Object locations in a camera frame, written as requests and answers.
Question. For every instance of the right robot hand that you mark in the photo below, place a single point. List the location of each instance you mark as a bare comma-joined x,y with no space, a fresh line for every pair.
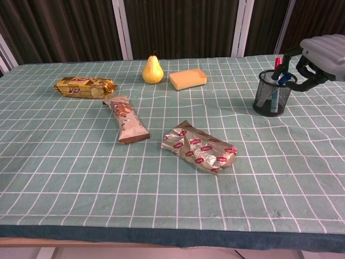
326,54

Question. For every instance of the blue marker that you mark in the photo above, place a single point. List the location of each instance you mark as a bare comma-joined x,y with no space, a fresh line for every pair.
285,78

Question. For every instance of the red cap marker pen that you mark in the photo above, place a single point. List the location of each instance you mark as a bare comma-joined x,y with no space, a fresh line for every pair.
277,62

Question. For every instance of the black mesh pen holder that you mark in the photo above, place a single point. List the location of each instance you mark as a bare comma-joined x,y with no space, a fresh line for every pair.
272,97

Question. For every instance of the yellow sponge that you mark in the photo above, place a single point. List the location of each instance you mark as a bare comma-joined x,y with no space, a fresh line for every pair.
187,78

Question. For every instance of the silver red-label snack bag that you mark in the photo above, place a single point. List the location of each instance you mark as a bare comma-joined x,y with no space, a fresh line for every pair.
199,151

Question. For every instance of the yellow pear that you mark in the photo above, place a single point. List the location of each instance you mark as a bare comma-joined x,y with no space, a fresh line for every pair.
152,72

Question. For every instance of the beige cartoon snack packet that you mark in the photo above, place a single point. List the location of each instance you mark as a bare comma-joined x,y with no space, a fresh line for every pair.
126,118

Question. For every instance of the gold biscuit packet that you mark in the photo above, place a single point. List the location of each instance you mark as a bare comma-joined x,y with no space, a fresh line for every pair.
83,87

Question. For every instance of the green checkered tablecloth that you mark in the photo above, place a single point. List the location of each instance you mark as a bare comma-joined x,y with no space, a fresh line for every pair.
81,175

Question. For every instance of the white screen frame post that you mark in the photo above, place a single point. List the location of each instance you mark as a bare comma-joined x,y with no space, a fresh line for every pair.
283,25
122,29
6,55
242,27

